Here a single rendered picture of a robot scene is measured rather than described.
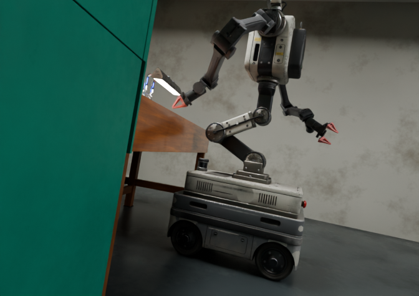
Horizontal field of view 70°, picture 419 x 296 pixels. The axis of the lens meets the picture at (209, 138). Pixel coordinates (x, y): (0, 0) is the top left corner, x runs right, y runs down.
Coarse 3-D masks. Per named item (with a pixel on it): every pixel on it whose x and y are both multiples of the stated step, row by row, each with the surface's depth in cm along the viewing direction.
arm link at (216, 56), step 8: (216, 32) 123; (216, 48) 128; (232, 48) 123; (216, 56) 132; (224, 56) 128; (216, 64) 137; (208, 72) 149; (216, 72) 148; (208, 80) 156; (216, 80) 158
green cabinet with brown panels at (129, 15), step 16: (80, 0) 51; (96, 0) 56; (112, 0) 61; (128, 0) 68; (144, 0) 77; (96, 16) 57; (112, 16) 62; (128, 16) 70; (144, 16) 78; (112, 32) 64; (128, 32) 71; (144, 32) 80; (128, 48) 73; (144, 48) 82
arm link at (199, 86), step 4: (200, 80) 152; (196, 84) 152; (200, 84) 152; (204, 84) 152; (216, 84) 160; (196, 88) 152; (200, 88) 152; (204, 88) 155; (208, 88) 160; (212, 88) 163; (196, 92) 152; (200, 92) 153
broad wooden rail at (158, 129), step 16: (144, 96) 98; (144, 112) 99; (160, 112) 117; (144, 128) 102; (160, 128) 120; (176, 128) 145; (192, 128) 183; (144, 144) 104; (160, 144) 123; (176, 144) 150; (192, 144) 191
